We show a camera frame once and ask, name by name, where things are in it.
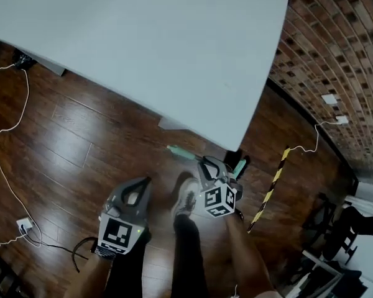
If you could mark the black office chair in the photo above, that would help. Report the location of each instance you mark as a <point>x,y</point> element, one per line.
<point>323,222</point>

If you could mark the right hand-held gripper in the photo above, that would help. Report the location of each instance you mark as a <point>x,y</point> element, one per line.
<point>219,199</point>

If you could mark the white desk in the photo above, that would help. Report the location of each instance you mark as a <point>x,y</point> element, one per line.
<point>335,269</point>

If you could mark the person's grey sneaker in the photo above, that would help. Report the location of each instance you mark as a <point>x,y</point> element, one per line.
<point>184,197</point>

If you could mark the person's left forearm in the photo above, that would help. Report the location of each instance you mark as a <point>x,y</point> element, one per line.
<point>98,275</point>

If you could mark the white table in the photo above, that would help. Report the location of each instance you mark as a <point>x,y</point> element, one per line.
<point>143,48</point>

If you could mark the white floor power socket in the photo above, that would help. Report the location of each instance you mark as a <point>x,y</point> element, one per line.
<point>25,223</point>

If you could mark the person's black trouser legs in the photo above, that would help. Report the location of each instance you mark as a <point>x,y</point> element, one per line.
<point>186,253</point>

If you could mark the person's right forearm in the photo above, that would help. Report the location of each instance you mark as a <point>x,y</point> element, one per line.
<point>248,259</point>

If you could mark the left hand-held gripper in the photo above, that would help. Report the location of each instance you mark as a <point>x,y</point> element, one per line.
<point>116,233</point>

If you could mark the yellow black striped strip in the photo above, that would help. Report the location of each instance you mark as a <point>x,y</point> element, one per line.
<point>272,185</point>

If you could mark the white wall socket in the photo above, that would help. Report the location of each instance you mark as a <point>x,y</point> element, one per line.
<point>330,99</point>
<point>342,120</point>

